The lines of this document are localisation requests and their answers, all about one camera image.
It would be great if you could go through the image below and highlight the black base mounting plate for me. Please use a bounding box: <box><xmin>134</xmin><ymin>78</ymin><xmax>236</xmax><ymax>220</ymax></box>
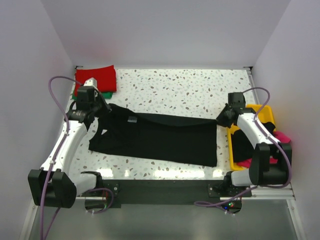
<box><xmin>84</xmin><ymin>178</ymin><xmax>252</xmax><ymax>213</ymax></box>

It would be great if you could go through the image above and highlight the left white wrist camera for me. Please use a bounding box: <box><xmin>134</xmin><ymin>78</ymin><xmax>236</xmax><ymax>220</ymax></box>
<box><xmin>83</xmin><ymin>77</ymin><xmax>98</xmax><ymax>89</ymax></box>

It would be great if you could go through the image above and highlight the green folded t shirt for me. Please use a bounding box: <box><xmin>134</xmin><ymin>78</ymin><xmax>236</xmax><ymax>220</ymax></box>
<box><xmin>72</xmin><ymin>92</ymin><xmax>113</xmax><ymax>100</ymax></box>

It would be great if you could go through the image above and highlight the black t shirt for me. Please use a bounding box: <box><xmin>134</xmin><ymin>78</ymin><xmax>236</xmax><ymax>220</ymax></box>
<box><xmin>88</xmin><ymin>104</ymin><xmax>218</xmax><ymax>167</ymax></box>
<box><xmin>231</xmin><ymin>121</ymin><xmax>277</xmax><ymax>163</ymax></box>

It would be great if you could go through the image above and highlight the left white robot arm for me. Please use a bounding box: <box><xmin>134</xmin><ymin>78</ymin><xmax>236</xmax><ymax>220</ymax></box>
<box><xmin>27</xmin><ymin>85</ymin><xmax>111</xmax><ymax>209</ymax></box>

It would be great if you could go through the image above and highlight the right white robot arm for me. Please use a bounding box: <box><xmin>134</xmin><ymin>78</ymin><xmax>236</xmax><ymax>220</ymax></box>
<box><xmin>216</xmin><ymin>92</ymin><xmax>292</xmax><ymax>189</ymax></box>

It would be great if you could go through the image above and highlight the pink t shirt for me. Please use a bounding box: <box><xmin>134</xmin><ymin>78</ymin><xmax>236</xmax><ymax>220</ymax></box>
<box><xmin>231</xmin><ymin>129</ymin><xmax>291</xmax><ymax>168</ymax></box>

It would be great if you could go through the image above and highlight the aluminium frame rail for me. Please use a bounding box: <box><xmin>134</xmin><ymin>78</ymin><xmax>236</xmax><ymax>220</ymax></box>
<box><xmin>17</xmin><ymin>174</ymin><xmax>307</xmax><ymax>240</ymax></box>

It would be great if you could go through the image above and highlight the yellow plastic bin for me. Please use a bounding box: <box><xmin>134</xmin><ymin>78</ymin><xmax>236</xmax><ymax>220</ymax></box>
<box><xmin>227</xmin><ymin>105</ymin><xmax>291</xmax><ymax>171</ymax></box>

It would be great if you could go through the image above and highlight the red folded t shirt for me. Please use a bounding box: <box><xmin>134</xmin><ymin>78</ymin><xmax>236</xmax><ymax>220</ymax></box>
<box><xmin>75</xmin><ymin>65</ymin><xmax>117</xmax><ymax>93</ymax></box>

